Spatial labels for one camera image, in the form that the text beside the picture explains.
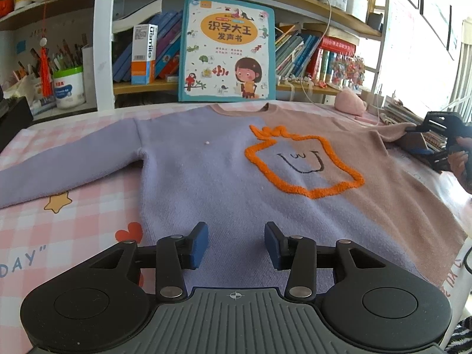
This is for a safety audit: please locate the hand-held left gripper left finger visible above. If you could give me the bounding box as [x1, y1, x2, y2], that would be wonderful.
[89, 222, 209, 301]

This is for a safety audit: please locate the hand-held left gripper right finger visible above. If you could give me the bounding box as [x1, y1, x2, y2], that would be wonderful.
[265, 222, 386, 301]

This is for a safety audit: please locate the purple and pink sweater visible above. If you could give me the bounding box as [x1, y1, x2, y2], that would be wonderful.
[0, 102, 468, 289]

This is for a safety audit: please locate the person's right hand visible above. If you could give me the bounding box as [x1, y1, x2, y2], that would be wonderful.
[448, 136, 472, 194]

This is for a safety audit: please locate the stack of notebooks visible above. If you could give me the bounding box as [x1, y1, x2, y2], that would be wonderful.
[381, 95, 448, 153]

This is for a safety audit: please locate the pink plush toy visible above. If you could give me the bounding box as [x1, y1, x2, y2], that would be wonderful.
[334, 90, 368, 116]

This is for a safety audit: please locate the pink checkered tablecloth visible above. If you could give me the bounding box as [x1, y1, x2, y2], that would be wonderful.
[0, 101, 472, 354]

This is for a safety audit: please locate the row of colourful thin books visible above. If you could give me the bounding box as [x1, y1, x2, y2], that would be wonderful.
[275, 25, 359, 82]

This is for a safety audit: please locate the children's picture book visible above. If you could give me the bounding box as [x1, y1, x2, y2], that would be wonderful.
[178, 0, 276, 102]

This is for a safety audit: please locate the white and orange toothbrush box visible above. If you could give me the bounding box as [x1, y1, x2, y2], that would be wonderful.
[131, 24, 158, 85]

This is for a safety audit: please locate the white can with green lid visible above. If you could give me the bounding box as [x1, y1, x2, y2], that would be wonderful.
[53, 67, 86, 109]

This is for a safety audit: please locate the row of blue books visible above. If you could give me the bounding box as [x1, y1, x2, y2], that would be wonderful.
[112, 0, 183, 84]

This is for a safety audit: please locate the white and wooden bookshelf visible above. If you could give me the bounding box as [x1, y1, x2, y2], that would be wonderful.
[0, 0, 391, 113]

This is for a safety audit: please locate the black box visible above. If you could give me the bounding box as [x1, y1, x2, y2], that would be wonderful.
[0, 96, 34, 153]

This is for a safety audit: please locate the bunch of pens and brushes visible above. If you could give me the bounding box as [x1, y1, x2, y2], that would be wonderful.
[15, 39, 86, 78]

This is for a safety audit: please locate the red tassel ornament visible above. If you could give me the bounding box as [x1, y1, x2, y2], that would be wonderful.
[38, 0, 54, 97]

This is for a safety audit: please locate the white charging cable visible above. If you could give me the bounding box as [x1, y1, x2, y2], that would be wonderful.
[300, 0, 388, 126]

